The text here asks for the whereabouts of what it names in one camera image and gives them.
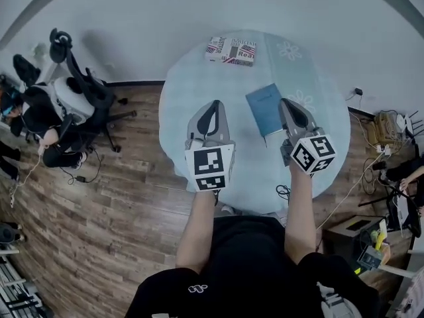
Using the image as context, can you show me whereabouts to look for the black office chair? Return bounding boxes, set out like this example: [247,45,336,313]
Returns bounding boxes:
[48,27,138,154]

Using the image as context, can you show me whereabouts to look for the white router with antennas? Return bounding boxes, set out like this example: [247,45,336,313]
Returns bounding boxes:
[395,109,424,136]

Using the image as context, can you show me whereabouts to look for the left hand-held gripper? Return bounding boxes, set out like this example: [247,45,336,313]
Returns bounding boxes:
[184,99,237,193]

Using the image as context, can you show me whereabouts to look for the long white cable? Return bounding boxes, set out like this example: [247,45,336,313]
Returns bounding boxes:
[315,153,386,231]

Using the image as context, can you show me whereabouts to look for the tan box with cables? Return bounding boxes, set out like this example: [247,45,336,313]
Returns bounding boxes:
[373,110,400,146]

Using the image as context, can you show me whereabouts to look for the black round device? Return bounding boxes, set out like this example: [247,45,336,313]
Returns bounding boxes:
[0,221,27,245]

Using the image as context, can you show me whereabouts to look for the black open case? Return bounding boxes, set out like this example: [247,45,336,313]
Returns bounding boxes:
[322,215,394,278]

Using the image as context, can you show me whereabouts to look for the screen on black stand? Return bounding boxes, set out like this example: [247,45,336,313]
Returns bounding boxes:
[358,176,424,239]

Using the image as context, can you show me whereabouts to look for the round table with blue cloth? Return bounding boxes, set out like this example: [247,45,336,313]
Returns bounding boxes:
[158,28,352,217]

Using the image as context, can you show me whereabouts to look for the flag print box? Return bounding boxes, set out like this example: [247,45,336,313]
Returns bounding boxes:
[204,36,258,68]

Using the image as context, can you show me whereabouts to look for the person's right forearm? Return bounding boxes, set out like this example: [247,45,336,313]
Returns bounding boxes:
[284,166,318,266]

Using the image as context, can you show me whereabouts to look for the white shelf rack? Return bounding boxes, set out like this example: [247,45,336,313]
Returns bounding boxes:
[0,252,54,318]

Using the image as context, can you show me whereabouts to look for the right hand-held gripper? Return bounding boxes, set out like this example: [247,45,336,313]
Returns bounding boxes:
[278,98,337,176]

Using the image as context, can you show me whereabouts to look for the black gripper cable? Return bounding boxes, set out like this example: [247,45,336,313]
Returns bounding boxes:
[276,184,293,209]

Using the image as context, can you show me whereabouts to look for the person's black clothing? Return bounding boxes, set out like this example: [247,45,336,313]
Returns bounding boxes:
[125,215,381,318]

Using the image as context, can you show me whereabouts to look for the person's left forearm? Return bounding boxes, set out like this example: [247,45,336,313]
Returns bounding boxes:
[175,189,220,275]

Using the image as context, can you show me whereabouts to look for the blue cover notebook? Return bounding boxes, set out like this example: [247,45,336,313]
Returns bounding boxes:
[245,83,288,148]

